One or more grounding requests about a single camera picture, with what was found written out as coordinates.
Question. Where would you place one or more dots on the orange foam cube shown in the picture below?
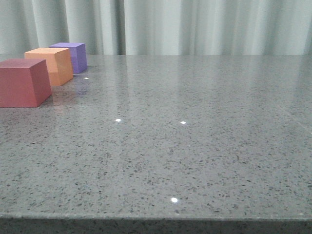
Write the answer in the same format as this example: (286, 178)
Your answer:
(58, 62)

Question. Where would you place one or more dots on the pale green curtain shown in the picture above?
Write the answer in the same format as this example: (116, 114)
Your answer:
(159, 27)

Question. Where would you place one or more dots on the purple foam cube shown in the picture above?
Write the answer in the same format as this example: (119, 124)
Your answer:
(78, 55)

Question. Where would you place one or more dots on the red foam cube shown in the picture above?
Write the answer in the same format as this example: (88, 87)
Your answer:
(23, 82)

